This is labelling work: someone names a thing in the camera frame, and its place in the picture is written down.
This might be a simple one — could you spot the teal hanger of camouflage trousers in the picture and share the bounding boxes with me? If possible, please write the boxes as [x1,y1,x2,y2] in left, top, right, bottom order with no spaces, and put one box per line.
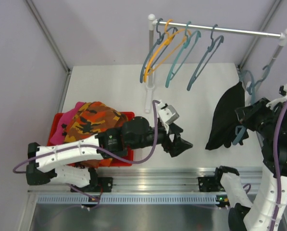
[187,24,224,91]

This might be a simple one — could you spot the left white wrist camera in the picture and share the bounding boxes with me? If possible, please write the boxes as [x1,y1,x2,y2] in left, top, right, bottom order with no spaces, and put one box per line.
[157,101,180,134]

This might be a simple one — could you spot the teal hanger of newspaper trousers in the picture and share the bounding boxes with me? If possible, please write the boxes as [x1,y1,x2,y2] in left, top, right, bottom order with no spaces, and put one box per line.
[139,18,179,83]

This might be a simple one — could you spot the pink trousers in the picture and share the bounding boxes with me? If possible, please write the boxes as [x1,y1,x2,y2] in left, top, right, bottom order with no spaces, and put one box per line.
[51,102,85,145]

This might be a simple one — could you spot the red plastic tray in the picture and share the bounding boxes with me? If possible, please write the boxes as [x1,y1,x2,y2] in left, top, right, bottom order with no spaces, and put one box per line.
[47,112,135,167]

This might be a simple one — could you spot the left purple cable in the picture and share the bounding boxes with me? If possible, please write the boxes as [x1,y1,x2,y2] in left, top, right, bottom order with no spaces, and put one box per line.
[12,100,162,174]

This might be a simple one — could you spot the orange plastic hanger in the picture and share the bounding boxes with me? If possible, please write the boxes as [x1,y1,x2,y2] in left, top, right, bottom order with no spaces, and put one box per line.
[139,18,190,83]

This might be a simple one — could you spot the orange camouflage trousers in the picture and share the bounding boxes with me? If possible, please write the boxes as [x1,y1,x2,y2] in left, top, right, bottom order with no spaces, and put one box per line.
[61,101,129,168]

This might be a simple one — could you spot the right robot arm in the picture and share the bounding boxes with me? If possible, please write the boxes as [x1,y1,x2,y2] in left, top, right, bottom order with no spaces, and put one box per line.
[213,98,287,231]

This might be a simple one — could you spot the black trousers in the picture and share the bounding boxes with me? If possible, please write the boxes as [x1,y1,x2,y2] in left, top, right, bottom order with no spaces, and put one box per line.
[205,82,245,150]

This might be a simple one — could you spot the perforated cable duct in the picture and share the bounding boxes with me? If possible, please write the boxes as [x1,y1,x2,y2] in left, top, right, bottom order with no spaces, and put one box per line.
[37,193,229,206]

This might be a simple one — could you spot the teal hanger of pink trousers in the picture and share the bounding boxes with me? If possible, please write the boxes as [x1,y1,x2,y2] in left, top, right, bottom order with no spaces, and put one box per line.
[165,21,202,89]

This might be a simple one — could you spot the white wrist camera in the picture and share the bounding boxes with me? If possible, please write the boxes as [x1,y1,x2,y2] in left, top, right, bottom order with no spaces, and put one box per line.
[266,84,287,110]
[157,101,180,134]

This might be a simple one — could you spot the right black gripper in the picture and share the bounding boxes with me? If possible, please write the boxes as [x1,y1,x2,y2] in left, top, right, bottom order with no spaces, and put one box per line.
[236,95,278,137]

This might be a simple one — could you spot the white metal clothes rack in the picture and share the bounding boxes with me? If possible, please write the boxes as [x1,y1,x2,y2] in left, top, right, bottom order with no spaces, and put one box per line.
[144,14,287,113]

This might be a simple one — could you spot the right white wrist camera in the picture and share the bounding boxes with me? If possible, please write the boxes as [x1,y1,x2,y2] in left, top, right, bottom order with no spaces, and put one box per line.
[266,84,287,110]

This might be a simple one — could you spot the purple cable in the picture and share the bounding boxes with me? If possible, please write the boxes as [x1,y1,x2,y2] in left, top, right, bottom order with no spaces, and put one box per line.
[269,83,287,231]
[12,100,162,174]

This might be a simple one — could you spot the teal hanger of black trousers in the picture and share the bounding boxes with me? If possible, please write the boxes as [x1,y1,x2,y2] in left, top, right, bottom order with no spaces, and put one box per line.
[232,70,255,145]

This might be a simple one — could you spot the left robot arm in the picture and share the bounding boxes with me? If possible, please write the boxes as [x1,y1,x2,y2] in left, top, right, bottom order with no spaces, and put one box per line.
[25,116,193,191]

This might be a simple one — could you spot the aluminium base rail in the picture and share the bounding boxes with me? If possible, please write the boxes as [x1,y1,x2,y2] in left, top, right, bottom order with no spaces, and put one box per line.
[28,167,262,194]

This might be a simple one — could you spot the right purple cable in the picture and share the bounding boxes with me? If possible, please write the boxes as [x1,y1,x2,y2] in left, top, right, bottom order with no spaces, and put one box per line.
[269,83,287,231]

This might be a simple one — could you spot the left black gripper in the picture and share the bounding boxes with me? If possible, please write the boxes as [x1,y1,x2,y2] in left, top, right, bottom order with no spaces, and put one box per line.
[128,123,192,157]

